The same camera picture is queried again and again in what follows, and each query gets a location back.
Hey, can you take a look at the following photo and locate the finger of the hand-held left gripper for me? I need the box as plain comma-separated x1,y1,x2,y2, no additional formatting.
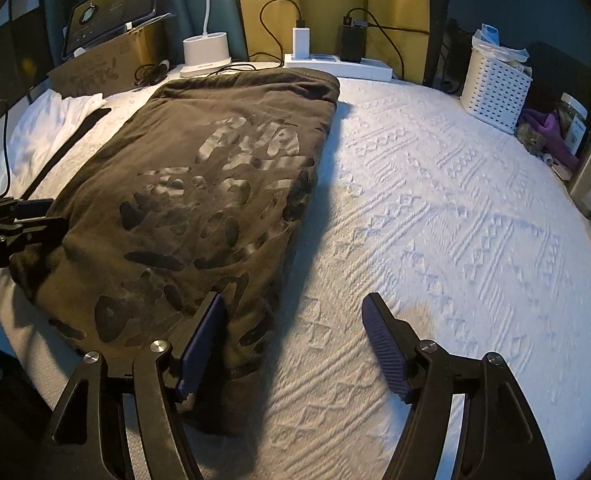
0,198,52,222
0,216,70,253

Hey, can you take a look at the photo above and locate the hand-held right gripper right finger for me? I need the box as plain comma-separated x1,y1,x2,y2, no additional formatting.
361,292,557,480

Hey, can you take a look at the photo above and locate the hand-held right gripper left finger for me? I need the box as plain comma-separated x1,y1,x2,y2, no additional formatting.
38,292,227,480

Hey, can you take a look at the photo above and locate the dark olive printed t-shirt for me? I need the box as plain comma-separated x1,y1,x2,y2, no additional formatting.
10,67,341,433

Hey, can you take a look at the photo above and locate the white garment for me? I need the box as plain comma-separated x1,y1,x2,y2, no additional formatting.
0,88,112,202

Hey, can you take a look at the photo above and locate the white textured bedspread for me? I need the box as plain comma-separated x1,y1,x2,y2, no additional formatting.
0,62,591,480

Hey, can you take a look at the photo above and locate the cardboard box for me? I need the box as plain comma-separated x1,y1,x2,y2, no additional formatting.
47,12,172,99

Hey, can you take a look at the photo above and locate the tablet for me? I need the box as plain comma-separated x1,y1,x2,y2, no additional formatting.
60,0,166,59

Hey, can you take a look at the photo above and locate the white desk lamp base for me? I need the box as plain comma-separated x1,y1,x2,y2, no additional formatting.
182,0,234,79

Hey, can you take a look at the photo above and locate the white perforated basket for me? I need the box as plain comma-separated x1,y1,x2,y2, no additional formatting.
459,22,535,134

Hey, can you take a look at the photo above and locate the white power strip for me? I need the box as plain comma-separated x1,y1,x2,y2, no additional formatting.
284,52,394,82

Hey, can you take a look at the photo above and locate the labelled jar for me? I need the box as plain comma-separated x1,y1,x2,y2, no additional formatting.
554,92,591,161

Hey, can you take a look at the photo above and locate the white charger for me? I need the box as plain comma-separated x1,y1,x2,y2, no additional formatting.
292,25,311,59

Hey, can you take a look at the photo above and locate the thick black gripper cable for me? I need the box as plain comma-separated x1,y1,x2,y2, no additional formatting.
0,99,14,200

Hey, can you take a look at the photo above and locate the black cable bundle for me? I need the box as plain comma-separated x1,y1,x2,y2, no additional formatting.
134,59,172,88

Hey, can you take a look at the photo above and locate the black coiled cable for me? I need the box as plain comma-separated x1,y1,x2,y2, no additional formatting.
218,60,286,76

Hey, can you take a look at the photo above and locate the black white-charger cable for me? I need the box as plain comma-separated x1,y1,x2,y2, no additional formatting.
248,0,306,70

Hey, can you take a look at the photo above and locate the black charger with cable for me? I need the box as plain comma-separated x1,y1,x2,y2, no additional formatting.
344,7,432,82

